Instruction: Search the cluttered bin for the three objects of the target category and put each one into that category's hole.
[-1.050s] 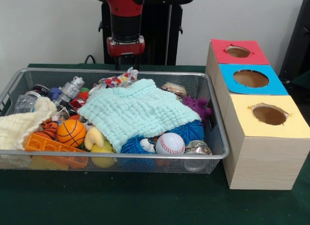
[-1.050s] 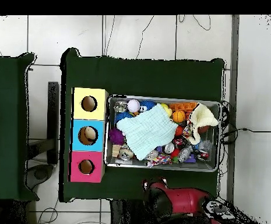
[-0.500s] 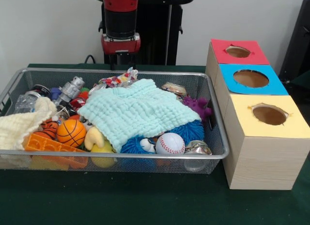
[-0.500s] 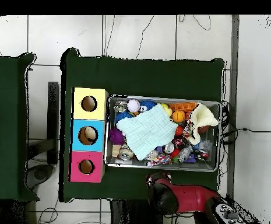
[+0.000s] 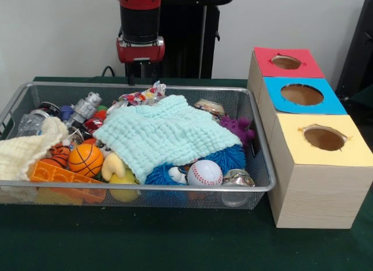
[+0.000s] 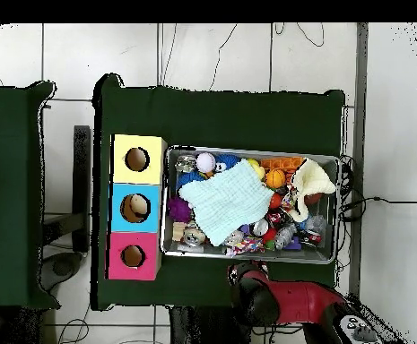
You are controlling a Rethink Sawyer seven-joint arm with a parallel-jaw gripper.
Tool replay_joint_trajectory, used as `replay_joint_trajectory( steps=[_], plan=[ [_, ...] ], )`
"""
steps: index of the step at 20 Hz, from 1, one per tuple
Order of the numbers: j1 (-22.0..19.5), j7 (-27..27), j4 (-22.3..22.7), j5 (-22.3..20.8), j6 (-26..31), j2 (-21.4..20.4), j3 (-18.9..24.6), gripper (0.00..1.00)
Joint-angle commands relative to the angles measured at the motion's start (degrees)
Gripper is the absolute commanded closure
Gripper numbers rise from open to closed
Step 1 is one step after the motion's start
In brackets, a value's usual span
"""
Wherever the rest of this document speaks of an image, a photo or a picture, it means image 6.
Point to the colourful dotted cloth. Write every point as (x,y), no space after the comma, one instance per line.
(245,246)

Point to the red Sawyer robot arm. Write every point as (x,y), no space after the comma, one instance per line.
(301,301)

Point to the wooden box with three holes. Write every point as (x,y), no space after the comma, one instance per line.
(150,222)

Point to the mint green waffle cloth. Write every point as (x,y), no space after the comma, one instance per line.
(226,200)

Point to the blue spiky rubber ball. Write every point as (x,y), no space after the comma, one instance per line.
(188,179)
(227,160)

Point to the white toy baseball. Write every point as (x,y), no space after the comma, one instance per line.
(205,162)

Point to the purple spiky rubber toy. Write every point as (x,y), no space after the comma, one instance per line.
(179,209)

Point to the crushed silver can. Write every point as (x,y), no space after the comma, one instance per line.
(185,163)

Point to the orange toy basketball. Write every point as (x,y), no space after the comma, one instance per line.
(275,178)

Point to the orange plastic building block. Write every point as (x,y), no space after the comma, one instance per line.
(281,164)

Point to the cream knitted cloth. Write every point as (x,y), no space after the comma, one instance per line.
(312,175)

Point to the black upright panel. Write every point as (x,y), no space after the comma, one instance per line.
(81,179)

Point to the grey round floor object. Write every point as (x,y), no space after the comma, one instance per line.
(62,267)

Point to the dark green side table cloth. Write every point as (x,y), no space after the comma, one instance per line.
(7,197)

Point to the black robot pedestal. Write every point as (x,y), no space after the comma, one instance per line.
(208,329)

